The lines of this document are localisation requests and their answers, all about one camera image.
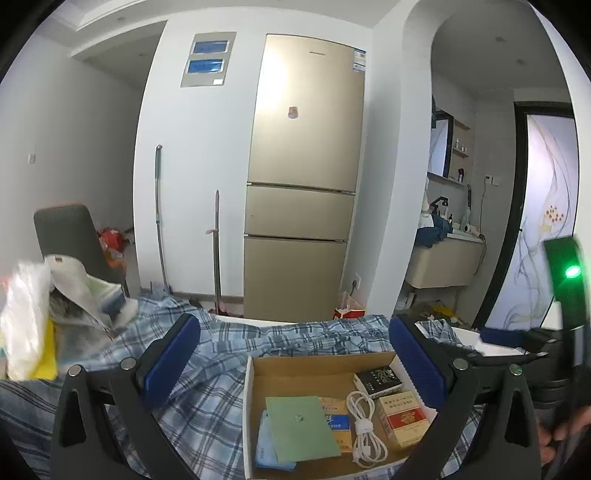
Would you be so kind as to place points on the beige bathroom vanity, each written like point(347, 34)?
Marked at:
point(445, 263)

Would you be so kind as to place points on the yellow blue cigarette pack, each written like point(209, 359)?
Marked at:
point(339, 422)

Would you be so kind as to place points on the bathroom wall shelf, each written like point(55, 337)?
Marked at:
point(461, 152)

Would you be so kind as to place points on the white wall socket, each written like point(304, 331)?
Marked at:
point(355, 280)

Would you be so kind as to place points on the bathroom mirror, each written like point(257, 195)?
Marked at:
point(438, 145)

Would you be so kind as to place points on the blue plaid cloth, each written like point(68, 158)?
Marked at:
point(207, 392)

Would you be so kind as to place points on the gold three-door refrigerator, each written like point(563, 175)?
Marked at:
point(304, 138)

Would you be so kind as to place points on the white hair dryer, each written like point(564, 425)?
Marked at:
point(471, 229)

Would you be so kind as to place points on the person's right hand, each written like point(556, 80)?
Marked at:
point(547, 457)

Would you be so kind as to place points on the blue white energy label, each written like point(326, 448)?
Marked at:
point(359, 60)

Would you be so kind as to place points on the grey chair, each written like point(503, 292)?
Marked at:
point(64, 230)

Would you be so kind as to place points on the green card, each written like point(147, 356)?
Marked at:
point(300, 429)

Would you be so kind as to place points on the orange box on floor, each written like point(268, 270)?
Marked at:
point(348, 307)

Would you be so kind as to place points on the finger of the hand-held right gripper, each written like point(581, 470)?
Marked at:
point(498, 357)
point(501, 336)

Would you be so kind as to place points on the black faucet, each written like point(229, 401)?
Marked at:
point(438, 203)

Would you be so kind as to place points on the small black box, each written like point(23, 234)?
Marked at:
point(381, 381)

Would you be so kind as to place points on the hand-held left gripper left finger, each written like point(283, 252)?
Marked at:
point(171, 360)

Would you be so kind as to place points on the red bag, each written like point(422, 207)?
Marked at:
point(111, 237)

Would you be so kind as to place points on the bathroom wall socket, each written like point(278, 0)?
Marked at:
point(491, 179)

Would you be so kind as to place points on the red gold cigarette pack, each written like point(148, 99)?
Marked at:
point(401, 420)

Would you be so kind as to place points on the dark blue cloth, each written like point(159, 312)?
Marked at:
point(434, 233)

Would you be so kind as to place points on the black framed floral glass door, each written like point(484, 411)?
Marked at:
point(549, 194)

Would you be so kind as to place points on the clear plastic bag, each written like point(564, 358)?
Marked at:
point(23, 318)

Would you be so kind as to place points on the metal pole broom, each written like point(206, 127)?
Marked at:
point(216, 258)

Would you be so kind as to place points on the yellow packet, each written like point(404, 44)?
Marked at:
point(46, 355)

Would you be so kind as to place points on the grey wall electrical panel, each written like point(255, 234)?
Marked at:
point(207, 60)

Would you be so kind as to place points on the grey zip bag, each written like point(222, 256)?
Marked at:
point(76, 316)

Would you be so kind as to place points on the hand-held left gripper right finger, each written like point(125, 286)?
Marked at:
point(418, 364)

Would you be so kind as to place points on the pink fridge magnet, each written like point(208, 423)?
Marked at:
point(292, 112)

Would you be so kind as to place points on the cardboard box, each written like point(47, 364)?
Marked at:
point(295, 374)

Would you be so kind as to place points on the light blue packet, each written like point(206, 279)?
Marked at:
point(265, 447)

